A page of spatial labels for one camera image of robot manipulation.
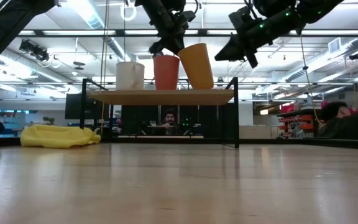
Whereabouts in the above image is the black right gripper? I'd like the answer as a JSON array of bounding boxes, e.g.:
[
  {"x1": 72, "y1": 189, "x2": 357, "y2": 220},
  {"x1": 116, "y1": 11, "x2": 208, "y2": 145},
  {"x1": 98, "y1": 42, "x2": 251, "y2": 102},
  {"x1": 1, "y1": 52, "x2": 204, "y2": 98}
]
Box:
[{"x1": 214, "y1": 6, "x2": 306, "y2": 69}]

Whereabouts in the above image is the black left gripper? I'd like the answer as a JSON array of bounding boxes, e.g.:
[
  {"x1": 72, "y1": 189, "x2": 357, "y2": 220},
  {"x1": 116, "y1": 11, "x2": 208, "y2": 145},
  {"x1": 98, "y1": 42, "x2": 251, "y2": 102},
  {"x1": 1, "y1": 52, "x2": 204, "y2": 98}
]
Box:
[{"x1": 134, "y1": 0, "x2": 197, "y2": 57}]

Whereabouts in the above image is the red-orange plastic cup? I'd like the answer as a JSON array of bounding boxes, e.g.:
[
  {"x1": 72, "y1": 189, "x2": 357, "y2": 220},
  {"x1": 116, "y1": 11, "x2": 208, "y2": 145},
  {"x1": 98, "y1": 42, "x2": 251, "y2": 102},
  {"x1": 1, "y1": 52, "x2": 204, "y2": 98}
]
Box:
[{"x1": 153, "y1": 54, "x2": 181, "y2": 91}]

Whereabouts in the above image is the yellow-orange plastic cup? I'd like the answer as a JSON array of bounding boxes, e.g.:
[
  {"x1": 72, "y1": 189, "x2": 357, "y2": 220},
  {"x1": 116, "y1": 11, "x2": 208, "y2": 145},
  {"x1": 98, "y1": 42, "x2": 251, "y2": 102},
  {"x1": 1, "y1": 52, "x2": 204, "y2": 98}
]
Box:
[{"x1": 177, "y1": 42, "x2": 215, "y2": 91}]

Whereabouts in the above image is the white ceramic mug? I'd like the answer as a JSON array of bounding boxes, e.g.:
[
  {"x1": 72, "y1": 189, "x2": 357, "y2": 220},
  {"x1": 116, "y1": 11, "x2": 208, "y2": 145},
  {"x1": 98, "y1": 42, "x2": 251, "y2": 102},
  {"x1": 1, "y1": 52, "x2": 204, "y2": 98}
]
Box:
[{"x1": 115, "y1": 61, "x2": 145, "y2": 91}]

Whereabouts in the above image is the person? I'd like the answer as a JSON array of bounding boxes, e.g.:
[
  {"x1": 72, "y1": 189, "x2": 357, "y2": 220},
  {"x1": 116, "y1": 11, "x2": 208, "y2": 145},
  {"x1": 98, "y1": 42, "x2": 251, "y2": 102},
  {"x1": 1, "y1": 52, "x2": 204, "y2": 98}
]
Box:
[
  {"x1": 159, "y1": 109, "x2": 180, "y2": 136},
  {"x1": 316, "y1": 100, "x2": 358, "y2": 140}
]

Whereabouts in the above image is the rack with red bins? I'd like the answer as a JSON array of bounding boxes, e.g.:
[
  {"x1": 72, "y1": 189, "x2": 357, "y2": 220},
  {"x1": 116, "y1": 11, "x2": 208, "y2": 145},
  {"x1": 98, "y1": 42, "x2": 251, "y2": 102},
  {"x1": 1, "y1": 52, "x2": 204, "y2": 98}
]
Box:
[{"x1": 276, "y1": 103, "x2": 323, "y2": 139}]

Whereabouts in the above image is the black monitor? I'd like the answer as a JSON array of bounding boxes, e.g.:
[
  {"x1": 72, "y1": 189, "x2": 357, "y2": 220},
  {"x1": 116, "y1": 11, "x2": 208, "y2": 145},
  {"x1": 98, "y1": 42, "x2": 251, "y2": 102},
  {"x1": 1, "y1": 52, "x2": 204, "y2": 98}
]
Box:
[{"x1": 64, "y1": 93, "x2": 111, "y2": 121}]

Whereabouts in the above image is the yellow cloth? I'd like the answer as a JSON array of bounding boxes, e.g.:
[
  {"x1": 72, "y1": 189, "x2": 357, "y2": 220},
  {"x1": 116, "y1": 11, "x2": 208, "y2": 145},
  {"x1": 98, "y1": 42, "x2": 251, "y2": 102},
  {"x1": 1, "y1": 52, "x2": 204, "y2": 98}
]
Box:
[{"x1": 19, "y1": 124, "x2": 103, "y2": 149}]

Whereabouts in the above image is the white ring cable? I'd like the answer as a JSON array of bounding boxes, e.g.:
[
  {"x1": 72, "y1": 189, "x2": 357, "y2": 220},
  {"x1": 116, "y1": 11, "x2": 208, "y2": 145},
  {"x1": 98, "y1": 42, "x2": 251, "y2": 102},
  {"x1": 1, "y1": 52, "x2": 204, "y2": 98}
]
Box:
[{"x1": 120, "y1": 0, "x2": 137, "y2": 22}]

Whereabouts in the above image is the wooden shelf with black frame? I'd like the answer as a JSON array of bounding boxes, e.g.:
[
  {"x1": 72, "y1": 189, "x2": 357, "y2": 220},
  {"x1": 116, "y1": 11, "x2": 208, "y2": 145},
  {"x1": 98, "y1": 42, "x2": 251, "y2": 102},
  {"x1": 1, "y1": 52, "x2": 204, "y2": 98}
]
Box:
[{"x1": 79, "y1": 77, "x2": 241, "y2": 149}]

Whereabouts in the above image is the thin yellow hanging cable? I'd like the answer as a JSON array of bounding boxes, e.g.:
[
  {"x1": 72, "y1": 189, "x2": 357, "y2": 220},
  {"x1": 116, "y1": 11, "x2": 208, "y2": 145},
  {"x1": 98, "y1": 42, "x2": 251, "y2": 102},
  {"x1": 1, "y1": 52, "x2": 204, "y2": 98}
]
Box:
[{"x1": 99, "y1": 0, "x2": 110, "y2": 135}]

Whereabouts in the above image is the black overhead frame beam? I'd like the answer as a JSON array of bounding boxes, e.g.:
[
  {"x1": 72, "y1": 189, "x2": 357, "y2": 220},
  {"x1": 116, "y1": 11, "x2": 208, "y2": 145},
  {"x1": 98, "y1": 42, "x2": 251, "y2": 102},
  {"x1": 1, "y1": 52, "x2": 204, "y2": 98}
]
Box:
[{"x1": 17, "y1": 29, "x2": 358, "y2": 37}]

